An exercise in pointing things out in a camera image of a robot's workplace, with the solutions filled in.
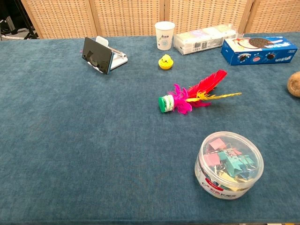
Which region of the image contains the colourful feather shuttlecock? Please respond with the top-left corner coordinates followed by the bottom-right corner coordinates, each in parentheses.
top-left (158, 69), bottom-right (242, 115)

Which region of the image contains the white phone stand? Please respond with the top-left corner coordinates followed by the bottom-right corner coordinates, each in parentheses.
top-left (88, 36), bottom-right (128, 75)

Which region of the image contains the yellow chick toy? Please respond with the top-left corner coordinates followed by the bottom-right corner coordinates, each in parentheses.
top-left (158, 54), bottom-right (174, 70)

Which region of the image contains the blue table cloth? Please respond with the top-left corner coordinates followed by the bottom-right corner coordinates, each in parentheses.
top-left (0, 32), bottom-right (300, 223)

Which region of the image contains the black smartphone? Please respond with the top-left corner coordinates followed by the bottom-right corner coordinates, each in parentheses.
top-left (82, 37), bottom-right (114, 75)

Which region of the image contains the white paper cup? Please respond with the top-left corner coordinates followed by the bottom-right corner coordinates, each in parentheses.
top-left (154, 21), bottom-right (176, 51)

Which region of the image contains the pack of tissue packets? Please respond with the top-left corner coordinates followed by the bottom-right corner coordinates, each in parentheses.
top-left (173, 24), bottom-right (238, 56)

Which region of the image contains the clear tub of binder clips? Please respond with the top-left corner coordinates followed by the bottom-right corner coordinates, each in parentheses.
top-left (194, 131), bottom-right (265, 200)

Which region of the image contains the woven rattan folding screen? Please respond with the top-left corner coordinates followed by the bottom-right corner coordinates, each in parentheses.
top-left (20, 0), bottom-right (300, 39)

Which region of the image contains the blue cookie box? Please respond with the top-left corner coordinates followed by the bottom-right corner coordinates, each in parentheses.
top-left (221, 36), bottom-right (299, 67)

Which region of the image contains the brown round fruit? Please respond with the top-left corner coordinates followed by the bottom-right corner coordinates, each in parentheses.
top-left (287, 71), bottom-right (300, 98)

